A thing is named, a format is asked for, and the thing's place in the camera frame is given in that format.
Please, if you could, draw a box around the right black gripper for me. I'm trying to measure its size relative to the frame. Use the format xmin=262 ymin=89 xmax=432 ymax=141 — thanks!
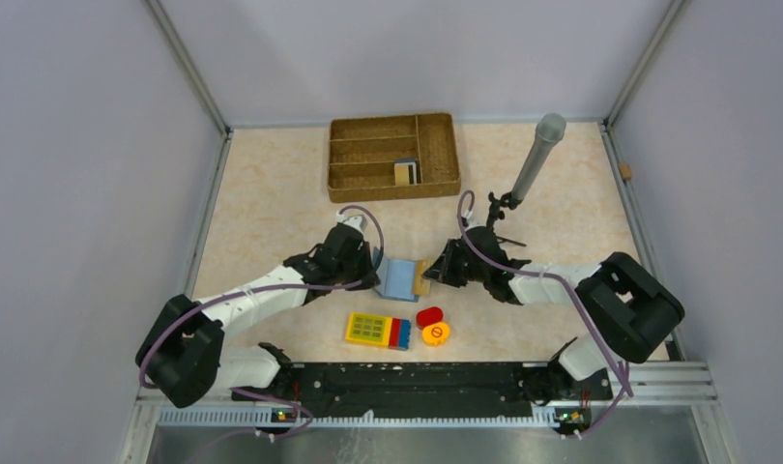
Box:
xmin=423 ymin=238 xmax=489 ymax=287

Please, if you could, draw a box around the gold credit card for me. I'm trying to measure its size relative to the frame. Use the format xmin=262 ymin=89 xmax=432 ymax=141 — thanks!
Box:
xmin=412 ymin=260 xmax=430 ymax=297

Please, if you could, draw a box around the blue leather card holder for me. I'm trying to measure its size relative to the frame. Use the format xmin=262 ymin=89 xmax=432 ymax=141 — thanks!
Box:
xmin=372 ymin=248 xmax=424 ymax=303

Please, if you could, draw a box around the white credit card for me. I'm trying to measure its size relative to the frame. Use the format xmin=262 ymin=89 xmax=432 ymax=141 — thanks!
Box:
xmin=394 ymin=163 xmax=415 ymax=186

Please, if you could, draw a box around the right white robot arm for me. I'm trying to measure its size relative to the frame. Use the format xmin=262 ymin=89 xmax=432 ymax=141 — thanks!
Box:
xmin=422 ymin=226 xmax=685 ymax=398

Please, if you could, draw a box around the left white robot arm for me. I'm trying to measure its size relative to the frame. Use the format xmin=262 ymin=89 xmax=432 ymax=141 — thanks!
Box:
xmin=135 ymin=215 xmax=379 ymax=408

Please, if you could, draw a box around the red rounded toy block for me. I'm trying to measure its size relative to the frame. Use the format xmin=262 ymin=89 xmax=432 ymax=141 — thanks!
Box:
xmin=415 ymin=306 xmax=444 ymax=330

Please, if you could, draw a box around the yellow window toy block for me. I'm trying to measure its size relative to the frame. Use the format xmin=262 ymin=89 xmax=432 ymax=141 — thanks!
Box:
xmin=344 ymin=312 xmax=392 ymax=347

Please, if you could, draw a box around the yellow round toy block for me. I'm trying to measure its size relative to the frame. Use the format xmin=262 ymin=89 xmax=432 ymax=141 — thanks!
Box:
xmin=421 ymin=321 xmax=451 ymax=346

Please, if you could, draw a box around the blue toy block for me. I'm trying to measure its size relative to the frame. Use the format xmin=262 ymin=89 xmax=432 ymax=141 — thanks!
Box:
xmin=396 ymin=319 xmax=411 ymax=351

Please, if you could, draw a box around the black tripod mic stand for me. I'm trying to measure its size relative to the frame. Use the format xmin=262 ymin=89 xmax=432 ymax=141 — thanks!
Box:
xmin=485 ymin=192 xmax=527 ymax=247

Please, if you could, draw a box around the woven wicker tray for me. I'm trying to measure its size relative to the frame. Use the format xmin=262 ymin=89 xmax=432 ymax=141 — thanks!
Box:
xmin=327 ymin=112 xmax=461 ymax=203

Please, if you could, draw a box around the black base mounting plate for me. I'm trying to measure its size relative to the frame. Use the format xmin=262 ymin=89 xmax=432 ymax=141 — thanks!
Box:
xmin=261 ymin=362 xmax=613 ymax=421

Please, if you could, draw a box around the grey microphone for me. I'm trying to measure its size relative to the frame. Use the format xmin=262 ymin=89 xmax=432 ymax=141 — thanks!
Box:
xmin=510 ymin=113 xmax=566 ymax=207

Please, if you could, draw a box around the small brown wall object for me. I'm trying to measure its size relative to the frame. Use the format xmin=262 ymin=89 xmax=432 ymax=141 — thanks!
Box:
xmin=618 ymin=161 xmax=632 ymax=182

